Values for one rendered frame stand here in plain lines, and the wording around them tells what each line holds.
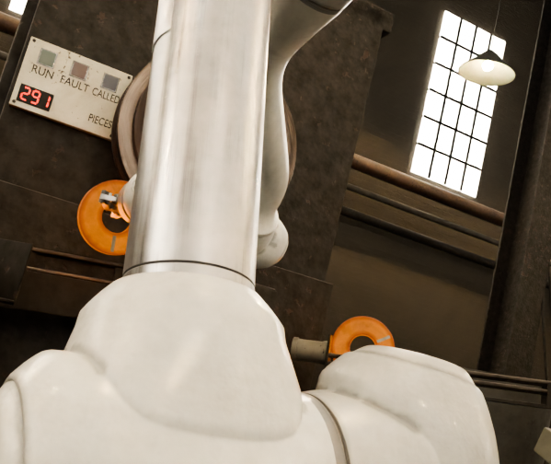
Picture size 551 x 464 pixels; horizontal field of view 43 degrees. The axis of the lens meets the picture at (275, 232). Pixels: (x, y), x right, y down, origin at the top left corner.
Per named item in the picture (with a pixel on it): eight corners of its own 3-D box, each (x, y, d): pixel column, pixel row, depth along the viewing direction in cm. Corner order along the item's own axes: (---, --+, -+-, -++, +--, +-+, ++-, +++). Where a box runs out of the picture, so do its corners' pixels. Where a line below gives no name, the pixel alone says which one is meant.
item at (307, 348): (292, 361, 180) (295, 338, 182) (327, 365, 179) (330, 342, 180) (289, 359, 174) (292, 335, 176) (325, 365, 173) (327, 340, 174)
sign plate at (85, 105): (8, 105, 170) (30, 38, 174) (111, 142, 180) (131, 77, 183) (8, 103, 168) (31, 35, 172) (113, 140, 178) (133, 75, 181)
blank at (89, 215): (84, 174, 147) (86, 172, 143) (156, 190, 153) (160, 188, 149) (71, 248, 145) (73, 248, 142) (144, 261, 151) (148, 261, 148)
